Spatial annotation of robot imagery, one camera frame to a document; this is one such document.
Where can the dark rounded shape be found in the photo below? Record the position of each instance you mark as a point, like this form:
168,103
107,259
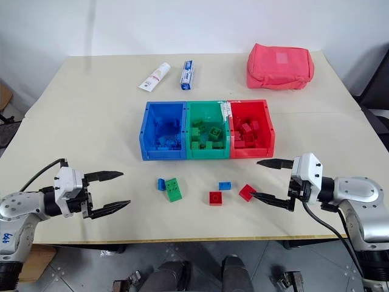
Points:
168,276
237,273

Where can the blue plastic bin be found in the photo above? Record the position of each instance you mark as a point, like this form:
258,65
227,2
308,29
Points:
162,134

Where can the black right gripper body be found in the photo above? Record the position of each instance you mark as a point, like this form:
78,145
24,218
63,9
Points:
299,191

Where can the metal caster bracket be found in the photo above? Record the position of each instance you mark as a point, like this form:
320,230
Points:
288,280
127,281

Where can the white tape label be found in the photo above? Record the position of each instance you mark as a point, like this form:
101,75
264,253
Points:
225,111

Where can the small blue toy brick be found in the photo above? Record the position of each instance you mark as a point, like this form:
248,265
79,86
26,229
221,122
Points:
160,184
225,185

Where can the large green toy brick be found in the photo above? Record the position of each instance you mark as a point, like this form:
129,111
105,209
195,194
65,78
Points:
214,134

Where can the pink fabric pouch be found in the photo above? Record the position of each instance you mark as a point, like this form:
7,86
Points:
279,66

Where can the square red toy brick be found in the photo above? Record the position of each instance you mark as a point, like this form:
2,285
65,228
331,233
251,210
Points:
246,192
216,198

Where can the long green toy brick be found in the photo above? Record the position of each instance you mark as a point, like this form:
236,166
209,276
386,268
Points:
173,189

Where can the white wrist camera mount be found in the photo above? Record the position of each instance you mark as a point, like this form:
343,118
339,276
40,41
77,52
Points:
68,184
307,173

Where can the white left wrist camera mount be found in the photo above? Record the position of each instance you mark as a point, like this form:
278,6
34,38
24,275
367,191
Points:
68,184

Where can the black chair base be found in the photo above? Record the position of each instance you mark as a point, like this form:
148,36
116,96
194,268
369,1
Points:
7,127

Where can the red plastic bin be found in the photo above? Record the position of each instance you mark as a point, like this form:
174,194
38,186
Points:
250,130

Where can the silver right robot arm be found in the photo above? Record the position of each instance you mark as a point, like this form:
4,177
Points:
358,200

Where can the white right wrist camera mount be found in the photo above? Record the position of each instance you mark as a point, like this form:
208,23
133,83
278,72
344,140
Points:
307,173

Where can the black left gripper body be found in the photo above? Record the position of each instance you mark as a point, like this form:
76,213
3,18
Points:
83,202

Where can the blue white toothpaste box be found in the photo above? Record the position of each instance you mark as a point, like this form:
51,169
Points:
187,75

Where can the green plastic bin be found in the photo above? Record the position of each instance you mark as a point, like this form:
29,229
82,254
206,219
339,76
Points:
206,134

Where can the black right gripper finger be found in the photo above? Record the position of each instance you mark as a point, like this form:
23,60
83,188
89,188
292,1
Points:
273,164
270,199

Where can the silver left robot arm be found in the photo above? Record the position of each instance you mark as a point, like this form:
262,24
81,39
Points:
18,210

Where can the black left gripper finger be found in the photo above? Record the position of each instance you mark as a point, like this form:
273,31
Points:
104,175
111,207

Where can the white toothpaste tube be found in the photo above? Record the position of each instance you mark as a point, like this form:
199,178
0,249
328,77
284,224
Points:
154,77

